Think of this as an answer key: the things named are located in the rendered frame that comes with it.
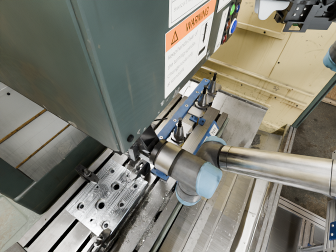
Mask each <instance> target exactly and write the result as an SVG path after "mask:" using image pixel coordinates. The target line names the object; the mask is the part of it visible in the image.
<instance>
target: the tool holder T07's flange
mask: <svg viewBox="0 0 336 252"><path fill-rule="evenodd" d="M183 132H184V137H183V138H182V139H176V138H174V136H173V134H174V133H171V140H173V141H174V142H176V143H179V144H180V145H181V144H183V141H184V140H186V133H185V131H183Z"/></svg>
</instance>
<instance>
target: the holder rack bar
mask: <svg viewBox="0 0 336 252"><path fill-rule="evenodd" d="M209 83H210V80H209V79H206V78H203V79H202V81H201V82H200V83H199V84H198V86H197V87H196V88H195V89H194V90H193V92H192V93H191V94H190V95H189V97H188V98H187V99H186V100H185V101H184V103H183V104H182V105H181V106H180V108H179V109H178V110H177V111H176V112H175V114H174V115H173V116H172V117H171V119H170V120H169V121H168V122H167V123H166V125H165V126H164V127H163V128H162V130H161V131H160V132H159V133H158V134H157V136H158V138H159V140H161V139H165V140H166V138H169V137H170V135H171V133H173V132H174V130H175V127H176V124H177V123H178V121H179V120H178V119H179V118H180V117H181V118H182V120H183V118H184V117H185V116H186V114H187V111H188V110H189V109H190V107H191V106H193V105H194V104H195V102H196V101H197V99H198V97H199V96H200V94H201V92H202V91H203V89H204V85H206V86H207V85H208V84H209Z"/></svg>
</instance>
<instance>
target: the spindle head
mask: <svg viewBox="0 0 336 252"><path fill-rule="evenodd" d="M209 1H210V0H207V1H205V2H204V3H202V4H201V5H200V6H198V7H197V8H196V9H194V10H193V11H192V12H190V13H189V14H188V15H186V16H185V17H183V18H182V19H181V20H179V21H178V22H177V23H175V24H174V25H173V26H171V27H169V4H170V0H0V82H2V83H3V84H5V85H7V86H8V87H10V88H11V89H13V90H15V91H16V92H18V93H20V94H21V95H23V96H24V97H26V98H28V99H29V100H31V101H33V102H34V103H36V104H37V105H39V106H41V107H42V108H44V109H46V110H47V111H49V112H50V113H52V114H54V115H55V116H57V117H59V118H60V119H62V120H63V121H65V122H67V123H68V124H70V125H72V126H73V127H75V128H76V129H78V130H80V131H81V132H83V133H85V134H86V135H88V136H89V137H91V138H93V139H94V140H96V141H98V142H99V143H101V144H102V145H104V146H106V147H107V148H109V149H111V150H112V151H114V152H115V153H117V154H119V155H120V156H121V155H122V154H124V153H126V152H127V150H128V149H129V148H130V147H131V146H132V145H133V144H134V143H135V141H136V140H137V139H138V138H139V137H140V136H141V135H142V133H143V132H144V131H145V130H146V129H147V128H148V127H149V126H150V124H151V123H152V122H153V121H154V120H155V119H156V118H157V117H158V115H159V114H160V113H161V112H162V111H163V110H164V109H165V107H166V106H167V105H168V104H169V103H170V102H171V101H172V100H173V98H174V97H175V96H176V95H177V94H178V93H179V92H180V90H181V89H182V88H183V87H184V86H185V85H186V84H187V83H188V81H189V80H190V79H191V78H192V77H193V76H194V75H195V73H196V72H197V71H198V70H199V69H200V68H201V67H202V66H203V64H204V63H205V62H206V61H207V60H208V59H209V58H210V56H211V55H212V54H213V53H214V51H215V46H216V42H217V37H218V33H219V28H220V24H221V19H222V15H223V11H224V10H226V9H227V8H228V7H229V8H230V6H231V4H232V3H233V2H235V3H236V0H231V1H230V2H229V3H227V4H226V5H225V6H224V7H223V8H222V9H221V10H219V11H218V12H217V7H218V2H219V0H216V3H215V8H214V13H213V19H212V24H211V29H210V34H209V40H208V45H207V50H206V55H205V56H204V57H203V58H202V59H201V60H200V61H199V62H198V64H197V65H196V66H195V67H194V68H193V69H192V70H191V71H190V72H189V73H188V74H187V75H186V77H185V78H184V79H183V80H182V81H181V82H180V83H179V84H178V85H177V86H176V87H175V89H174V90H173V91H172V92H171V93H170V94H169V95H168V96H167V97H166V98H165V41H166V33H167V32H169V31H170V30H171V29H173V28H174V27H175V26H177V25H178V24H179V23H181V22H182V21H183V20H185V19H186V18H187V17H189V16H190V15H191V14H193V13H194V12H195V11H197V10H198V9H199V8H201V7H202V6H203V5H205V4H206V3H207V2H209Z"/></svg>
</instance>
